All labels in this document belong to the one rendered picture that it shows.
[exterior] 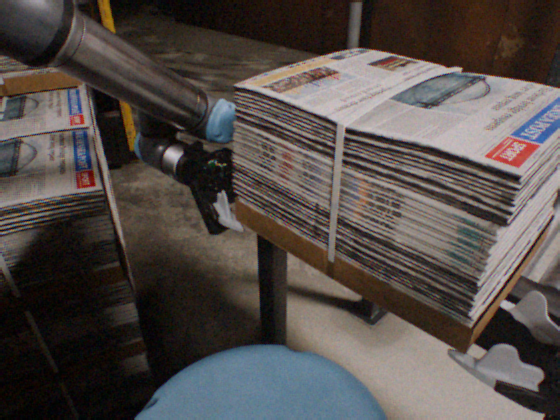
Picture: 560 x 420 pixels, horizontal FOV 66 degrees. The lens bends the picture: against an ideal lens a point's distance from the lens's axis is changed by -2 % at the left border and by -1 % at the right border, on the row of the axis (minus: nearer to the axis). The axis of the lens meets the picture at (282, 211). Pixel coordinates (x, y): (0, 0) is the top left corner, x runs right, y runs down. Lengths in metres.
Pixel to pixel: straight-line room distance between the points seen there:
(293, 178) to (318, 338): 1.07
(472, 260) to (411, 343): 1.17
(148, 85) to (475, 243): 0.46
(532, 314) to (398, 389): 0.94
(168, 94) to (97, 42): 0.13
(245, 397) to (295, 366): 0.03
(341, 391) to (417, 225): 0.30
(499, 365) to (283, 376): 0.36
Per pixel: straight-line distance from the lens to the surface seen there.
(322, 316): 1.64
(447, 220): 0.46
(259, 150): 0.59
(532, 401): 0.54
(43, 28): 0.54
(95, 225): 0.86
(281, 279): 1.02
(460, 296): 0.49
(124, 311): 1.00
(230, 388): 0.21
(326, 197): 0.54
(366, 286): 0.56
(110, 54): 0.60
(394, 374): 1.52
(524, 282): 0.69
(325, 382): 0.21
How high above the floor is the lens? 1.22
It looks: 34 degrees down
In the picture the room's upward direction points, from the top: straight up
